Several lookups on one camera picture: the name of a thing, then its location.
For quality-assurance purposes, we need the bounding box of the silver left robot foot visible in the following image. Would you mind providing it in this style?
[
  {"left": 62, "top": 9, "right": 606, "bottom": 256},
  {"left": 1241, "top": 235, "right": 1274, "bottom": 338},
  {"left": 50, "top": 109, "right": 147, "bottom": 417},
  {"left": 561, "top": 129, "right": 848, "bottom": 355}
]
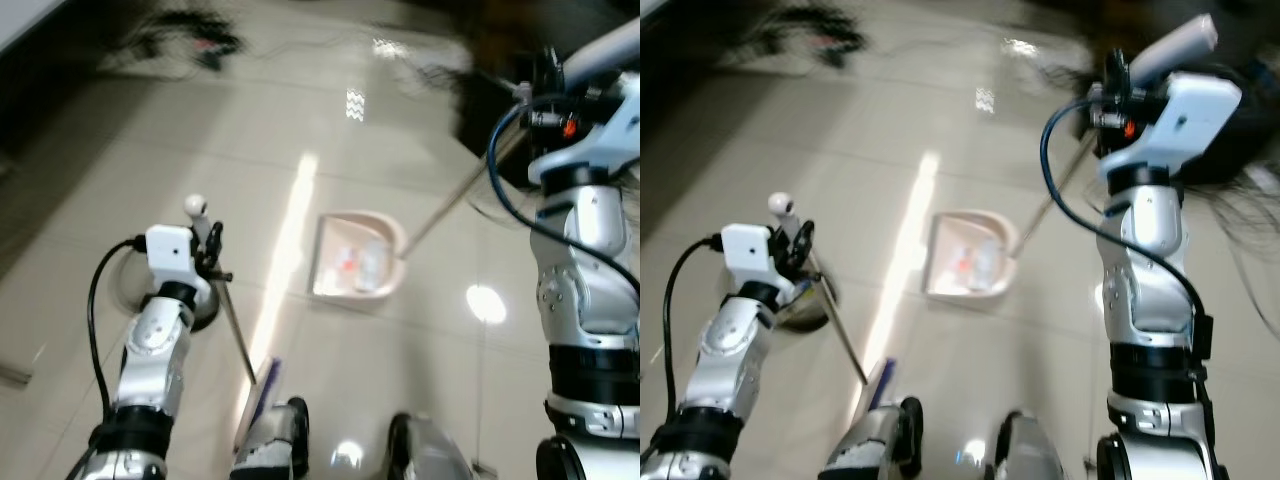
[
  {"left": 826, "top": 396, "right": 925, "bottom": 480},
  {"left": 230, "top": 397, "right": 311, "bottom": 480}
]

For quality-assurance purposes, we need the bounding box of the silver right robot foot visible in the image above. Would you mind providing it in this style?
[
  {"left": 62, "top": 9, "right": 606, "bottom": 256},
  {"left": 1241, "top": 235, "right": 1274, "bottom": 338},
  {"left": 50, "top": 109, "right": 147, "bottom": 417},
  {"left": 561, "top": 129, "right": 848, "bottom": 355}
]
[
  {"left": 994, "top": 410, "right": 1075, "bottom": 480},
  {"left": 386, "top": 412, "right": 481, "bottom": 480}
]

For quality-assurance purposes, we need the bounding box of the silver robot foot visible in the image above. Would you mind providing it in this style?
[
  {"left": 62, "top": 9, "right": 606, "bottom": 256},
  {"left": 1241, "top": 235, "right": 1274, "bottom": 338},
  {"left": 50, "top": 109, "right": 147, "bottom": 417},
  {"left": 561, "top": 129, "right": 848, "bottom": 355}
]
[
  {"left": 230, "top": 397, "right": 311, "bottom": 480},
  {"left": 386, "top": 412, "right": 481, "bottom": 480},
  {"left": 994, "top": 410, "right": 1075, "bottom": 480},
  {"left": 826, "top": 396, "right": 925, "bottom": 480}
]

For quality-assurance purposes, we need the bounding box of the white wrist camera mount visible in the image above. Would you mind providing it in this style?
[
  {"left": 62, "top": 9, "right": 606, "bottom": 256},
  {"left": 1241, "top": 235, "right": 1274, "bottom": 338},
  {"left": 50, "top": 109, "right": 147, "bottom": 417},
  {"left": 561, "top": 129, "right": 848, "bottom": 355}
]
[
  {"left": 527, "top": 72, "right": 641, "bottom": 185},
  {"left": 720, "top": 224, "right": 791, "bottom": 293},
  {"left": 145, "top": 225, "right": 213, "bottom": 302},
  {"left": 1098, "top": 72, "right": 1243, "bottom": 187}
]

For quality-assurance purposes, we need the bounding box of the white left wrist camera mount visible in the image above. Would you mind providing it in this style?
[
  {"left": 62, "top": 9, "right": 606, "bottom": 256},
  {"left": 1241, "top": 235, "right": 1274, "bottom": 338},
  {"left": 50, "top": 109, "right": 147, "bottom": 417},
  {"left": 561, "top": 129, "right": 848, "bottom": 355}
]
[
  {"left": 145, "top": 225, "right": 213, "bottom": 302},
  {"left": 720, "top": 224, "right": 791, "bottom": 293}
]

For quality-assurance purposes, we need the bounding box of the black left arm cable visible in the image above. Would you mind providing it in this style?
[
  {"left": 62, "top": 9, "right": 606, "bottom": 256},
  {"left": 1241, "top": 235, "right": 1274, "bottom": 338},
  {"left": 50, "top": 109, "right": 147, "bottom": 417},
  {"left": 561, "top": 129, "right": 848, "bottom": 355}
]
[
  {"left": 661, "top": 234, "right": 725, "bottom": 421},
  {"left": 86, "top": 236, "right": 149, "bottom": 425}
]

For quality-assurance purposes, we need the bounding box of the dark furniture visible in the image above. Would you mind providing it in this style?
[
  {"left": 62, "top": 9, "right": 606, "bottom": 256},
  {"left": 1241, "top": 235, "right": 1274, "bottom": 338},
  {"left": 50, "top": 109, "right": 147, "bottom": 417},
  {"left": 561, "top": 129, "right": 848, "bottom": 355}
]
[{"left": 1010, "top": 0, "right": 1280, "bottom": 216}]

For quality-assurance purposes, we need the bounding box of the white rubbish in dustpan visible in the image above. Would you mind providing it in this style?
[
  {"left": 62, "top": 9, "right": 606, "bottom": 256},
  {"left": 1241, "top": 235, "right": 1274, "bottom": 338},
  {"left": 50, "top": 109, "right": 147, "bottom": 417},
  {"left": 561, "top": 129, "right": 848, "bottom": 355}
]
[
  {"left": 330, "top": 238, "right": 387, "bottom": 291},
  {"left": 944, "top": 238, "right": 1005, "bottom": 291}
]

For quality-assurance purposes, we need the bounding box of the pink long-handled dustpan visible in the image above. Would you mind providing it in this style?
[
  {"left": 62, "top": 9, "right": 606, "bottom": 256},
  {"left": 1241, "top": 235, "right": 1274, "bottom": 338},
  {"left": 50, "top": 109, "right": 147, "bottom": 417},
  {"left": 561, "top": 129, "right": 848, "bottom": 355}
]
[
  {"left": 922, "top": 14, "right": 1219, "bottom": 301},
  {"left": 309, "top": 18, "right": 641, "bottom": 301}
]

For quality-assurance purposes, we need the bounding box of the broom with purple head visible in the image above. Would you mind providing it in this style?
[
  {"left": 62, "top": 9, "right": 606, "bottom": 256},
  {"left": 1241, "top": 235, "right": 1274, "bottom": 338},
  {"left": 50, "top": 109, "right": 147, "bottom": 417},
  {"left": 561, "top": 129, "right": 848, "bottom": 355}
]
[
  {"left": 183, "top": 194, "right": 285, "bottom": 453},
  {"left": 768, "top": 192, "right": 897, "bottom": 413}
]

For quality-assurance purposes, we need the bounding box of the tangle of black floor cables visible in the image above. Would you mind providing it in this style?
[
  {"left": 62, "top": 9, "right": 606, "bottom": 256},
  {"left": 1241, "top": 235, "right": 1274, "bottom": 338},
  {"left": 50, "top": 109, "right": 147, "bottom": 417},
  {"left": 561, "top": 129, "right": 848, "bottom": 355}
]
[
  {"left": 742, "top": 4, "right": 873, "bottom": 67},
  {"left": 112, "top": 8, "right": 247, "bottom": 73}
]

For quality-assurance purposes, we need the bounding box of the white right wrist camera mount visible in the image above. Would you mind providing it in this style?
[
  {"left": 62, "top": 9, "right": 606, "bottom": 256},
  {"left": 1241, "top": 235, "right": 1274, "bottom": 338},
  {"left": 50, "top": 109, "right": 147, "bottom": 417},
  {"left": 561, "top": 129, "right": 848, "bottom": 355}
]
[
  {"left": 1098, "top": 72, "right": 1243, "bottom": 187},
  {"left": 527, "top": 72, "right": 641, "bottom": 185}
]

